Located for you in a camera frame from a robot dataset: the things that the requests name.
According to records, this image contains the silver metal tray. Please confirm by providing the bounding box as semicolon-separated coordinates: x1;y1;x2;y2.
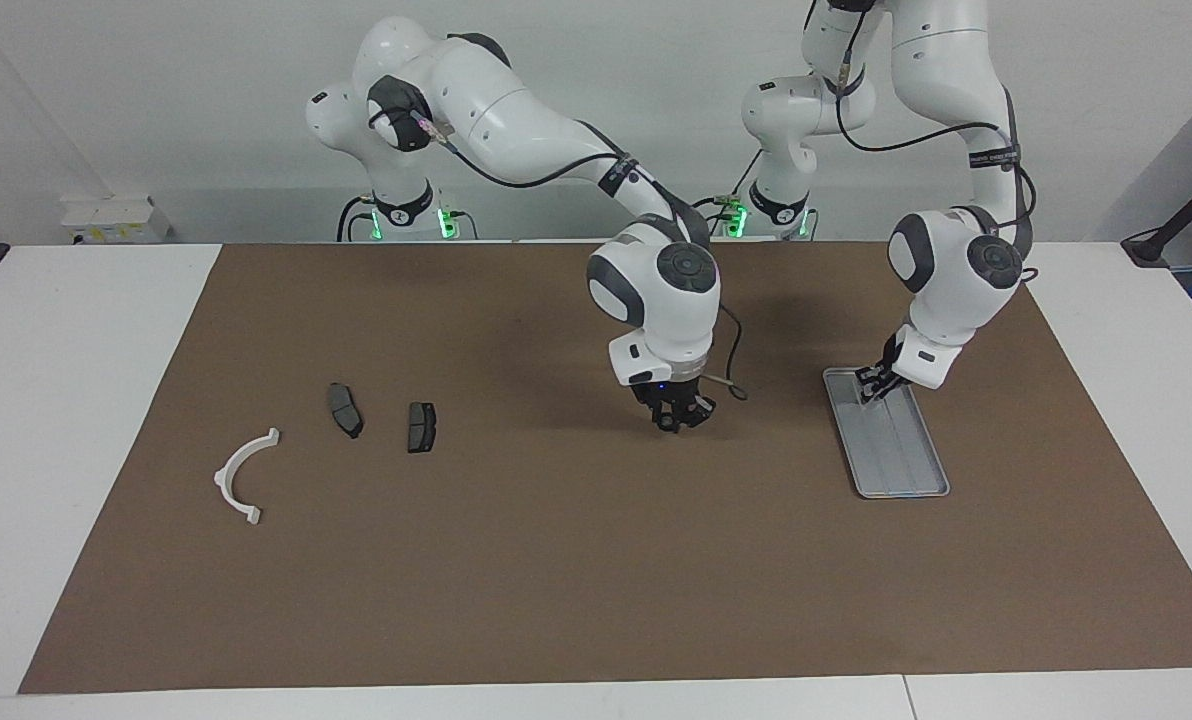
822;367;952;500

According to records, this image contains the brown table mat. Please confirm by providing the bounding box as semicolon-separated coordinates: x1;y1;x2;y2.
18;242;1192;695

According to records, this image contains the black stand with pole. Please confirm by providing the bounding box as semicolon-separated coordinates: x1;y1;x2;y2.
1121;158;1192;269

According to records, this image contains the tapered dark grey brake pad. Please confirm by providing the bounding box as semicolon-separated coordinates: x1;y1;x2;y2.
329;383;365;440

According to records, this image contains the white cardboard box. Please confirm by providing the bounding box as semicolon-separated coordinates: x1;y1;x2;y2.
60;195;173;247

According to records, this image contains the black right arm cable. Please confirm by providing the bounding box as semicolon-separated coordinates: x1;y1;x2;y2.
411;108;749;402

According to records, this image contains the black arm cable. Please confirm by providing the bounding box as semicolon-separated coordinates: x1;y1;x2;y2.
411;108;749;402
834;0;1039;283

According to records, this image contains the black left base cable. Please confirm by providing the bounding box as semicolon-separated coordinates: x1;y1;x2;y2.
669;150;762;239

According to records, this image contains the black base cable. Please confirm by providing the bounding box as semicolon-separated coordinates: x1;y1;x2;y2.
335;195;372;243
669;150;762;239

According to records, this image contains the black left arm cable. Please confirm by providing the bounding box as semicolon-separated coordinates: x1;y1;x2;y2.
834;0;1039;283

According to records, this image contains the black right base cable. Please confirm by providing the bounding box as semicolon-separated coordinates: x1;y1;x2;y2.
335;195;372;243

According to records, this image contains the white semicircular plastic bracket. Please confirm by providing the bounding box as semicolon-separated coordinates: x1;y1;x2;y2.
214;428;282;527

